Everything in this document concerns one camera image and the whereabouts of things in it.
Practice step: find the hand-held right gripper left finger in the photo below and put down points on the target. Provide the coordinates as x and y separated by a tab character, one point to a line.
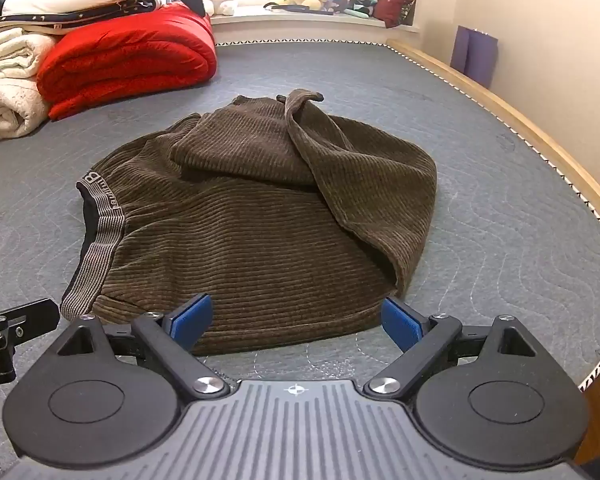
195	317

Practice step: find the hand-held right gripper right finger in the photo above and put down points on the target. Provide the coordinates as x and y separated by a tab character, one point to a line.
402	322

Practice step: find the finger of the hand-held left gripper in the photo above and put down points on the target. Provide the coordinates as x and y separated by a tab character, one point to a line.
0	340

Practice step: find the grey quilted mattress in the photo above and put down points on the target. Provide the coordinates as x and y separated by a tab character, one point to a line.
480	185

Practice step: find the cream fleece folded blanket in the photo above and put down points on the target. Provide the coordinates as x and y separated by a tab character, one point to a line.
10	85

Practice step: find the red folded blanket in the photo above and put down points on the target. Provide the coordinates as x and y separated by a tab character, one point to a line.
130	55

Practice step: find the purple yoga mat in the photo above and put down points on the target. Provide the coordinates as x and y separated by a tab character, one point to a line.
475	55

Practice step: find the navy star-patterned blanket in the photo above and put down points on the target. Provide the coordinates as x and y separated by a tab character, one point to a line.
80	16

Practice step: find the white window sill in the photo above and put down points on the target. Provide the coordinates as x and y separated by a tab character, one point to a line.
290	22

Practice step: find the wooden bed frame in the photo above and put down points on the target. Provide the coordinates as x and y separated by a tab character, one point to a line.
520	125

